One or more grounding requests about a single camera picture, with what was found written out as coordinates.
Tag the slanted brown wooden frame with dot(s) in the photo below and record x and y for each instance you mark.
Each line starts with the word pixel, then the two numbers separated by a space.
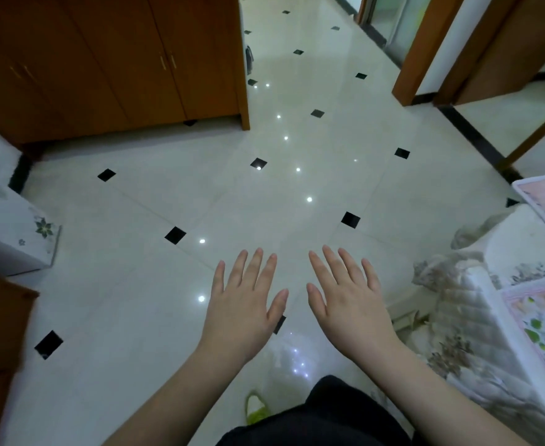
pixel 539 134

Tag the person's left little finger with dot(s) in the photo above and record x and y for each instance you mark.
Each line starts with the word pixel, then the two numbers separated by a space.
pixel 218 278

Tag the brown wooden door frame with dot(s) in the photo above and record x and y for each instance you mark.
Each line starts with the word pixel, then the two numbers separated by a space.
pixel 428 46

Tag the person's left thumb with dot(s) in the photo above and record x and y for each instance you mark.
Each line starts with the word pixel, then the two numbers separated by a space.
pixel 278 306

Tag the person's black trousers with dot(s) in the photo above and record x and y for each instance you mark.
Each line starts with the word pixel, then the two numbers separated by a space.
pixel 319 418

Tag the brown wooden wardrobe cabinet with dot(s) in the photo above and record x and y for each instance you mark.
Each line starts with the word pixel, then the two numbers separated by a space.
pixel 110 60

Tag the white flower print appliance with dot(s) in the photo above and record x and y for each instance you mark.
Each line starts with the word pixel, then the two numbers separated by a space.
pixel 12 236

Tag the green leaf print mat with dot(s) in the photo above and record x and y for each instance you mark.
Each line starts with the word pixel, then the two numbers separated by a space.
pixel 544 325

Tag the brown wooden door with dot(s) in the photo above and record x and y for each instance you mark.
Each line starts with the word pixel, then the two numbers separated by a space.
pixel 500 46

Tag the person's right thumb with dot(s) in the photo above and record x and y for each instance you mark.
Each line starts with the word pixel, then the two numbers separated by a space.
pixel 316 304

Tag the person's left forearm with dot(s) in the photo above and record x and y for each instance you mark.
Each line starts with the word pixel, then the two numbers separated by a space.
pixel 179 394

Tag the glass sliding door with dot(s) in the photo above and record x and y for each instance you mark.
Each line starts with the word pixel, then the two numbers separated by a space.
pixel 393 18

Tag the white floral quilt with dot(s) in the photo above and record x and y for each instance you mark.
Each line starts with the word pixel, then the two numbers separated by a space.
pixel 481 329

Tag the person's right hand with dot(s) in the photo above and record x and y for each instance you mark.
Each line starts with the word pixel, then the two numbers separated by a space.
pixel 354 318

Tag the person's right forearm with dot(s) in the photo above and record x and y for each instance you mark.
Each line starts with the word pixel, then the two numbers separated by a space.
pixel 421 390

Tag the person's left hand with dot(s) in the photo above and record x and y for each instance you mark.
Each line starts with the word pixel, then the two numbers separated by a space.
pixel 237 318

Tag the green slipper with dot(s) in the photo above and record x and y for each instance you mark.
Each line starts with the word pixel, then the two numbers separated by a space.
pixel 256 408

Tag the person's right little finger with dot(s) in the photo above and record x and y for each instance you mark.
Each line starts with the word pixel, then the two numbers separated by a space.
pixel 372 278

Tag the person's left middle finger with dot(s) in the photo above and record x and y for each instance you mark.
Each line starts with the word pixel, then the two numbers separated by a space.
pixel 254 270

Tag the person's right middle finger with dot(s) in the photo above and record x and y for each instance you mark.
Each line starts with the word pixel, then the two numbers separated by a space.
pixel 338 269

